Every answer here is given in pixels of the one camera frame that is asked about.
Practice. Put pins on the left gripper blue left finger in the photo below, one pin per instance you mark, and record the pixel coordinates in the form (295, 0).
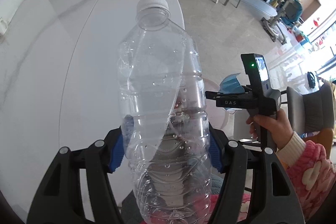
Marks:
(116, 150)

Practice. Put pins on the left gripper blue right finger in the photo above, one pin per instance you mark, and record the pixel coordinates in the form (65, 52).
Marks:
(215, 154)

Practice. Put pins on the blue face mask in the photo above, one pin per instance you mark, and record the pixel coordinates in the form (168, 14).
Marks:
(231, 85)

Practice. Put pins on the clear plastic bottle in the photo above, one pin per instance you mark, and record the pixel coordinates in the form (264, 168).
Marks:
(165, 126)

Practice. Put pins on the pink sleeve forearm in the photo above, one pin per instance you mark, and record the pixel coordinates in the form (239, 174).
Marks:
(310, 172)

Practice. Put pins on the person right hand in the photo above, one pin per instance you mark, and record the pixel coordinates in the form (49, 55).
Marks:
(279, 128)

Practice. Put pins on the grey chair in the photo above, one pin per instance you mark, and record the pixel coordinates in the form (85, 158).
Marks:
(311, 112)

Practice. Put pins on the white round table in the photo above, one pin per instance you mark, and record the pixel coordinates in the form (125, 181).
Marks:
(58, 84)

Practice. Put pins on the grey floor stand machine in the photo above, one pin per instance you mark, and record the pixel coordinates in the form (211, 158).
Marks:
(288, 13)

